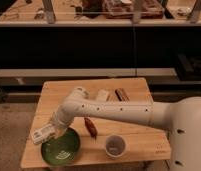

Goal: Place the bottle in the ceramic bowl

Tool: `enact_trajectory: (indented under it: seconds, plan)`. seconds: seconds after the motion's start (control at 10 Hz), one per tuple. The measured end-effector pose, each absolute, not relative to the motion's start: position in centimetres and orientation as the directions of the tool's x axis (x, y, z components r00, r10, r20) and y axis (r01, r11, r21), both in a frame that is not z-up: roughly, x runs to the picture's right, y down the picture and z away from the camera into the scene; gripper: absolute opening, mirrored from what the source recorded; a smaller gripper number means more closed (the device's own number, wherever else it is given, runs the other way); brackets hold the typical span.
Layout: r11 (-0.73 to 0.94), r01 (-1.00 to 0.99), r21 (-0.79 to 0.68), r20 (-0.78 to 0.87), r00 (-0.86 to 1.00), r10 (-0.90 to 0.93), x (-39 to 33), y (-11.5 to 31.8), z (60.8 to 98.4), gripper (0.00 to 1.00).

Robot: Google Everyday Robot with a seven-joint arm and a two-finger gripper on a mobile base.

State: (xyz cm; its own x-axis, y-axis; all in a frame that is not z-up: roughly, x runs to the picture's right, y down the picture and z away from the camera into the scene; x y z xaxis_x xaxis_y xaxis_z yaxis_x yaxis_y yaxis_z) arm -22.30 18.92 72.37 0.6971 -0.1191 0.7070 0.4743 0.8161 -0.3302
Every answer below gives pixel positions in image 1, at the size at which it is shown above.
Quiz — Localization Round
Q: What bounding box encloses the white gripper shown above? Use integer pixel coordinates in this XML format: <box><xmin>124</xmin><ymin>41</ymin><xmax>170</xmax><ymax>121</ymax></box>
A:
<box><xmin>31</xmin><ymin>124</ymin><xmax>58</xmax><ymax>145</ymax></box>

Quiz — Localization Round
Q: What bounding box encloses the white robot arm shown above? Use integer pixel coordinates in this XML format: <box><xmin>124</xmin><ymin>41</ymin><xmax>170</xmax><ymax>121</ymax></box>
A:
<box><xmin>31</xmin><ymin>87</ymin><xmax>201</xmax><ymax>171</ymax></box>

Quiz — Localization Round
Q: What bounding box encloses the green ceramic bowl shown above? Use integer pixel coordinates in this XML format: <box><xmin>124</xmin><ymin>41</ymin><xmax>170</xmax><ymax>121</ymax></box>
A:
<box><xmin>41</xmin><ymin>128</ymin><xmax>81</xmax><ymax>166</ymax></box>

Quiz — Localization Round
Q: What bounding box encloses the wooden table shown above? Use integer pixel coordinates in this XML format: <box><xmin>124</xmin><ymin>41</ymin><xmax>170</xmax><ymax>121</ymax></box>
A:
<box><xmin>31</xmin><ymin>78</ymin><xmax>171</xmax><ymax>169</ymax></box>

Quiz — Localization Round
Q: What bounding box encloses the beige packet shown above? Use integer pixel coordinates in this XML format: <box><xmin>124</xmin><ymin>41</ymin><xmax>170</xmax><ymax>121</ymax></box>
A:
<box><xmin>96</xmin><ymin>89</ymin><xmax>110</xmax><ymax>101</ymax></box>

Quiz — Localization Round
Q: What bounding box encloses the white cup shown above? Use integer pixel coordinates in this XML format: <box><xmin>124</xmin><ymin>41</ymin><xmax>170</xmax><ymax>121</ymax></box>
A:
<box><xmin>104</xmin><ymin>135</ymin><xmax>126</xmax><ymax>159</ymax></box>

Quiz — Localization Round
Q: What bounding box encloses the brown chocolate bar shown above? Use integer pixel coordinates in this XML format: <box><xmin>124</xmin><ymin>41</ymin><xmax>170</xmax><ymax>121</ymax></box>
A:
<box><xmin>115</xmin><ymin>88</ymin><xmax>129</xmax><ymax>101</ymax></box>

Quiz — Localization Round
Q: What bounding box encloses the black shelf unit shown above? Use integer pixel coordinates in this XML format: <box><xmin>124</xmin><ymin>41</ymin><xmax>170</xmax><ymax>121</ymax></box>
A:
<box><xmin>0</xmin><ymin>0</ymin><xmax>201</xmax><ymax>86</ymax></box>

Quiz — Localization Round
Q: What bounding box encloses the brown tray on shelf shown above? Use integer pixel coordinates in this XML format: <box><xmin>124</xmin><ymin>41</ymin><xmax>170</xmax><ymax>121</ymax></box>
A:
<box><xmin>102</xmin><ymin>0</ymin><xmax>164</xmax><ymax>19</ymax></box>

